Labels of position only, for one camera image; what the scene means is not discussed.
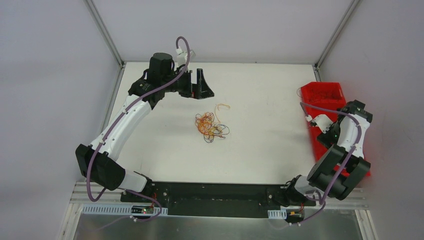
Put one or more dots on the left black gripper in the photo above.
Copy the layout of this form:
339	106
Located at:
191	84

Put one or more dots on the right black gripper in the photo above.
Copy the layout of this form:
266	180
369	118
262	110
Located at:
331	135

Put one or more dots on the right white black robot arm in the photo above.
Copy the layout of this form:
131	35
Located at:
343	166

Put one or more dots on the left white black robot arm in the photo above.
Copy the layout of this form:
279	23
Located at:
98	160

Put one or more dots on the red plastic bin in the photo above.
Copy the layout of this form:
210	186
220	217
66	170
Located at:
329	95

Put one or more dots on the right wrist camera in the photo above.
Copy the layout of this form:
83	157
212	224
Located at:
322	121

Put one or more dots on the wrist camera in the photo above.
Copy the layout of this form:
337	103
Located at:
182	56
322	121

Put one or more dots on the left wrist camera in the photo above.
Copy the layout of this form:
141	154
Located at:
182	56

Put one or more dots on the right white cable duct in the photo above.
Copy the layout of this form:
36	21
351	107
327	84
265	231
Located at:
279	214

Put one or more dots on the white cable duct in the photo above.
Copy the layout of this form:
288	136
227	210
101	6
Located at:
123	210
279	214

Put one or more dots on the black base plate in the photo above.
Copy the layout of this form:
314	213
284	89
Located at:
219	199

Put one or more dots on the left white cable duct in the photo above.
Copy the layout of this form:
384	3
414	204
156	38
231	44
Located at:
123	210

